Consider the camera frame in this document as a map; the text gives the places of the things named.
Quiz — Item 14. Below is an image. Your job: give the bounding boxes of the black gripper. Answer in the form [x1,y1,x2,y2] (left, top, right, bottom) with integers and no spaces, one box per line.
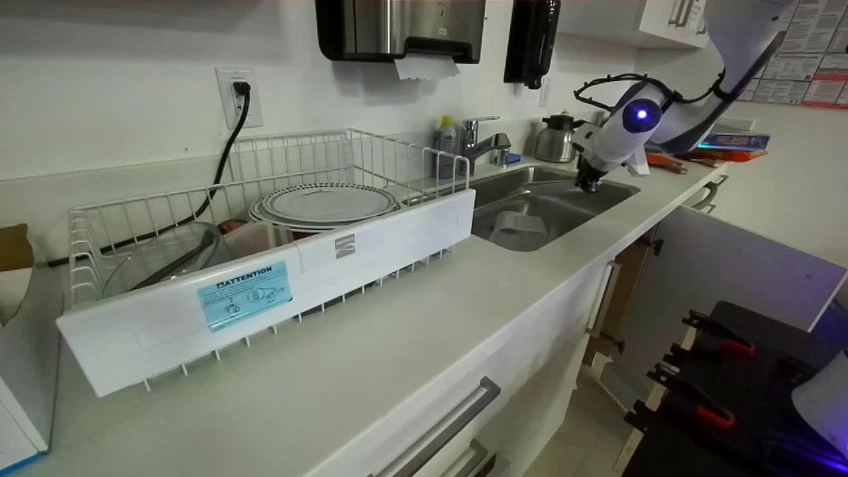
[575,155,606,187]

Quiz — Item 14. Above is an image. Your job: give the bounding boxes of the white dotted rim plate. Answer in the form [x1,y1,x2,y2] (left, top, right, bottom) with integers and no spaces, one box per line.
[260,183,401,226]

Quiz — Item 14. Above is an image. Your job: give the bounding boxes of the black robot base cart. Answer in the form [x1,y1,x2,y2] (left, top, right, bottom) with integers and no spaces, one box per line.
[623,303,848,477]

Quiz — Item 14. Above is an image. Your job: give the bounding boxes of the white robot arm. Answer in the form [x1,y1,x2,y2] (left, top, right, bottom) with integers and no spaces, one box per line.
[575,0,794,191]

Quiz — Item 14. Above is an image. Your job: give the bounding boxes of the stainless steel sink basin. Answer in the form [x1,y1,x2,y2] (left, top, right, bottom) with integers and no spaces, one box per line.
[471,167,638,253]

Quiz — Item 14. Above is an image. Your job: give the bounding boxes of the chrome sink faucet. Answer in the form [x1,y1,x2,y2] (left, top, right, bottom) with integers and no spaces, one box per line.
[460,116,512,172]

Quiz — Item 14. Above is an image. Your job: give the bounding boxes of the steel kettle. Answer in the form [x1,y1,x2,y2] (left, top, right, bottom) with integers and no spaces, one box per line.
[529,115,581,165]

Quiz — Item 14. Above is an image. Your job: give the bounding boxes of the translucent plastic container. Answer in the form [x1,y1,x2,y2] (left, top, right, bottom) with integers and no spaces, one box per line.
[493,210,549,236]

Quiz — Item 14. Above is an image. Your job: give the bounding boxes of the open cabinet door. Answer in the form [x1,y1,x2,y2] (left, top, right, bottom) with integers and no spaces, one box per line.
[601,208,844,409]

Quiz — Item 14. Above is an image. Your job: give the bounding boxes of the dish soap bottle yellow cap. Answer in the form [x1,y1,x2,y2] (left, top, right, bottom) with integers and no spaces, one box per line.
[432,116,459,180]

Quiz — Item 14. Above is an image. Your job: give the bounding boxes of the black soap dispenser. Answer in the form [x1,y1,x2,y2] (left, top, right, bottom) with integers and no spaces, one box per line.
[503,0,561,90]

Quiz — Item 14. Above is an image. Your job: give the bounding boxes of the white upper cabinet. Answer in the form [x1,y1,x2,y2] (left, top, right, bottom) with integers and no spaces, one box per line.
[638,0,708,47]

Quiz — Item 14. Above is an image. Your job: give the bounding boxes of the grey notice board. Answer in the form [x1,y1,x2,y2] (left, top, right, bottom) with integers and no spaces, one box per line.
[753,0,848,110]

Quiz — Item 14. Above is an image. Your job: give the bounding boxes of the steel paper towel dispenser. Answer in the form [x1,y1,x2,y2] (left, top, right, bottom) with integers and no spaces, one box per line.
[316,0,484,65]

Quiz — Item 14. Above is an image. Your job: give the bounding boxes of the white lower cabinet drawers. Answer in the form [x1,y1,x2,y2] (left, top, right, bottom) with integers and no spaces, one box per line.
[309,244,643,477]

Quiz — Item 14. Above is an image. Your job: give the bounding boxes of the white wire dish rack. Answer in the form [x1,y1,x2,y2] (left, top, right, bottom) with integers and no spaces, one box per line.
[57,131,475,396]

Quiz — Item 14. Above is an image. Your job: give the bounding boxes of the black power cable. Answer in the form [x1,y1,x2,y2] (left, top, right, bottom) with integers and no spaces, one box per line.
[130,79,255,259]

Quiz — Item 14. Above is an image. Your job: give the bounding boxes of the white wall outlet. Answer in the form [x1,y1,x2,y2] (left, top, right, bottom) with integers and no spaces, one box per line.
[215,67,263,127]

